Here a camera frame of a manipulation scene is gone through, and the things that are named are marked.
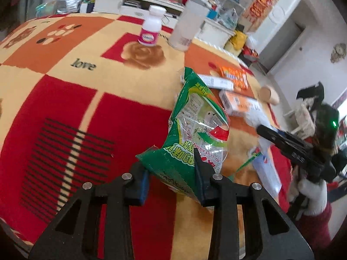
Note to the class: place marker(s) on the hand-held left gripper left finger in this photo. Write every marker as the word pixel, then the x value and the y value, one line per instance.
pixel 143 187

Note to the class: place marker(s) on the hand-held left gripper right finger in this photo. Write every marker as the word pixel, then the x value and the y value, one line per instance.
pixel 204 192

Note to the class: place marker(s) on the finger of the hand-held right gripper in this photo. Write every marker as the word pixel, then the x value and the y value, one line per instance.
pixel 284 134
pixel 268 134

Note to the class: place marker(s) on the green torn wrapper piece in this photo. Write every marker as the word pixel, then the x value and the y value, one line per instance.
pixel 250 159

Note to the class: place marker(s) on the brown paper cup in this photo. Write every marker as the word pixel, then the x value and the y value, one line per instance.
pixel 268 94

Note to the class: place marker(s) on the white blue packet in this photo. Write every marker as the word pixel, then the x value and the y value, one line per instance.
pixel 267 173

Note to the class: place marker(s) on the orange white medicine box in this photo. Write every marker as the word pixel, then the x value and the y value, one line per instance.
pixel 238 101

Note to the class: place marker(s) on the long white medicine box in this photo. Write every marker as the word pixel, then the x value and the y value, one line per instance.
pixel 217 81

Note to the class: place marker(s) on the green snack wrapper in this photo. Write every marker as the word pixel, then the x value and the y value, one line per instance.
pixel 189 119

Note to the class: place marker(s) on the white chair with lace cover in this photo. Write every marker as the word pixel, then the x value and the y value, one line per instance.
pixel 303 113

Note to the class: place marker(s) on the black jacket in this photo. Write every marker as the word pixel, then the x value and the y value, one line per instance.
pixel 311 92

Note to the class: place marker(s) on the orange snack wrapper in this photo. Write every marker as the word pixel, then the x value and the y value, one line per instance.
pixel 235 75

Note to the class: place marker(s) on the red gift bag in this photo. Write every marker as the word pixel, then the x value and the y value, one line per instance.
pixel 249 52

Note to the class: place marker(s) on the yellow bag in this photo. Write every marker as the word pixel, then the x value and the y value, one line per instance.
pixel 238 40

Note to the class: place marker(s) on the clear plastic bag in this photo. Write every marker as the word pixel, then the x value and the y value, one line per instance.
pixel 229 18

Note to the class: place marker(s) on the long red hanging decoration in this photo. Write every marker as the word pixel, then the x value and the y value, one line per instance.
pixel 260 4

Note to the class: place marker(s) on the blue plastic basket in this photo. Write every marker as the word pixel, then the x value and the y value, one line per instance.
pixel 213 12

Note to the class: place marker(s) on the white thermos bottle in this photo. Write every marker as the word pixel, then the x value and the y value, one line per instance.
pixel 187 24

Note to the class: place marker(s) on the white pill bottle pink label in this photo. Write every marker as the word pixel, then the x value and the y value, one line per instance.
pixel 150 29

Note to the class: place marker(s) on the white television cabinet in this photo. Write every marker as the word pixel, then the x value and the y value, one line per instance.
pixel 108 2

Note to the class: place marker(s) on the silver foil bag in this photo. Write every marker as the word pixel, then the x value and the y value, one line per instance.
pixel 67 1

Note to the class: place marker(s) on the ornate wall clock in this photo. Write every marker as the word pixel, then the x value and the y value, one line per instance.
pixel 338 52

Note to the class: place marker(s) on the white round wall ornament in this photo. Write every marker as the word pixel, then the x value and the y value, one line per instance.
pixel 279 15

